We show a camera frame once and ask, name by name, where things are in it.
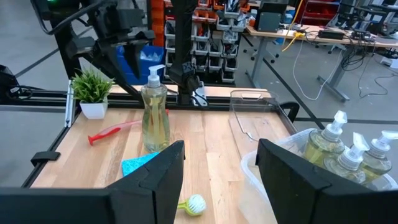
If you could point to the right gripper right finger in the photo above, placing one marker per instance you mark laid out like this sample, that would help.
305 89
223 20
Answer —
298 193

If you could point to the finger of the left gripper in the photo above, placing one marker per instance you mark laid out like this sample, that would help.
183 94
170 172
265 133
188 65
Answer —
135 59
107 59

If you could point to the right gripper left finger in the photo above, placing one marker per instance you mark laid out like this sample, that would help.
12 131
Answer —
140 199

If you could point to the blue rectangular sponge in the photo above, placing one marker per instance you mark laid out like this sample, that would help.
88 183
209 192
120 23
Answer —
136 163

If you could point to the yellow-green dish brush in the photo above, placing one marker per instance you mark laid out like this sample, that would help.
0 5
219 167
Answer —
194 205

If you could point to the clear yellow soap pump bottle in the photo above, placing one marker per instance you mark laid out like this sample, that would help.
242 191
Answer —
377 158
155 118
346 165
323 143

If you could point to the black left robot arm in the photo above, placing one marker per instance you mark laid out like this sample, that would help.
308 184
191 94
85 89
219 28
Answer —
183 37

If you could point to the blue storage bin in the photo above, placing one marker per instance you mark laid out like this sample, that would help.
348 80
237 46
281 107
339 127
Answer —
158 49

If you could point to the green plant in white pot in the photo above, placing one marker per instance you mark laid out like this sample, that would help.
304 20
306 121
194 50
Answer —
91 90

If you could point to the red stacked bins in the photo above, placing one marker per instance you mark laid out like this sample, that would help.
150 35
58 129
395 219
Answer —
157 21

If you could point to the deep clear plastic bin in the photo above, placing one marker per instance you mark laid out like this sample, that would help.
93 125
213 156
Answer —
255 186

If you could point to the shallow clear plastic tray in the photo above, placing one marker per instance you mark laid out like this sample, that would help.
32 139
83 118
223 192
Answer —
261 124

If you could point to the black box on desk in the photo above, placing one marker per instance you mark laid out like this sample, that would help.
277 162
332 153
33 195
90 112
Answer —
270 18

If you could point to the wooden desk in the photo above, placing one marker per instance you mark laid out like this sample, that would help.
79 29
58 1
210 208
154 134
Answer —
311 39

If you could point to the red bin shelf rack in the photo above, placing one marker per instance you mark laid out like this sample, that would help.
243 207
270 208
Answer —
317 9

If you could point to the black table frame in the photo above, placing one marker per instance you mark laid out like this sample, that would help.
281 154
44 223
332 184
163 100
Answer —
62 56

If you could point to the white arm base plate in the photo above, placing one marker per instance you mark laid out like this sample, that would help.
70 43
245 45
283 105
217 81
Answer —
199 93

